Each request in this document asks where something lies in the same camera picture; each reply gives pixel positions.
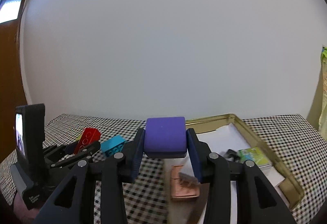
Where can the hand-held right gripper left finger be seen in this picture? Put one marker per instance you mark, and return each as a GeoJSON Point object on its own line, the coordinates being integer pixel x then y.
{"type": "Point", "coordinates": [136, 160]}

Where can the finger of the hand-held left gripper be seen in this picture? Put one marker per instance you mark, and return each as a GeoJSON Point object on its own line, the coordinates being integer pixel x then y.
{"type": "Point", "coordinates": [93, 146]}
{"type": "Point", "coordinates": [69, 149]}

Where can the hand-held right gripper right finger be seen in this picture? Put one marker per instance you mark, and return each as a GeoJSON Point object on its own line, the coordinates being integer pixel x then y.
{"type": "Point", "coordinates": [195, 162]}

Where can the red building block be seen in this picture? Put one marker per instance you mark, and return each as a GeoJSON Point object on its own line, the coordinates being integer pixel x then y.
{"type": "Point", "coordinates": [89, 137]}

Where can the pink metallic box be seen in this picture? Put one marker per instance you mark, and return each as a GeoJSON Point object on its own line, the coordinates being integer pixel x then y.
{"type": "Point", "coordinates": [182, 189]}

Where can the purple foam block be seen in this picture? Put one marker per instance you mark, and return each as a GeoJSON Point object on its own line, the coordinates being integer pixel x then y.
{"type": "Point", "coordinates": [164, 137]}

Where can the black patterned binder clip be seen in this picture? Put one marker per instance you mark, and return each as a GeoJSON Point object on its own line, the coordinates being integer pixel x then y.
{"type": "Point", "coordinates": [231, 154]}

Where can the green label floss pick box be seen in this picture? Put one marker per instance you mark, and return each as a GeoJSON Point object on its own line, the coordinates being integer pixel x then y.
{"type": "Point", "coordinates": [255, 157]}

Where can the gold rectangular tin box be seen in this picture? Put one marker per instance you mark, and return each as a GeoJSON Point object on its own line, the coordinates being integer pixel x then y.
{"type": "Point", "coordinates": [291, 188]}

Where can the person's left forearm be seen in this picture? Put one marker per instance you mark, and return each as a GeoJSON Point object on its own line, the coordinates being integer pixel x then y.
{"type": "Point", "coordinates": [21, 213]}

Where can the cyan building block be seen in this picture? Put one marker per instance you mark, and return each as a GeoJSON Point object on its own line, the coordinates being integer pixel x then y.
{"type": "Point", "coordinates": [113, 145]}

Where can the white paper sheet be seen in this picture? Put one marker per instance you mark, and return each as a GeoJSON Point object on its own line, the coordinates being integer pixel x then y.
{"type": "Point", "coordinates": [224, 137]}

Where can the brown wooden door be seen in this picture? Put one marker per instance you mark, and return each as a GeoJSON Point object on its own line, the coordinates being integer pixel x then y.
{"type": "Point", "coordinates": [10, 73]}

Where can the checkered tablecloth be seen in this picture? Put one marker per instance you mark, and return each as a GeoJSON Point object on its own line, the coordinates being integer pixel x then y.
{"type": "Point", "coordinates": [281, 132]}

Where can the bright window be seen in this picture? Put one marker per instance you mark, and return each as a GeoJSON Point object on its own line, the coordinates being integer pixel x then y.
{"type": "Point", "coordinates": [10, 9]}

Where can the green plastic bag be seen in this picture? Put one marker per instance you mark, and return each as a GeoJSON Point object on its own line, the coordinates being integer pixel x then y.
{"type": "Point", "coordinates": [324, 101]}

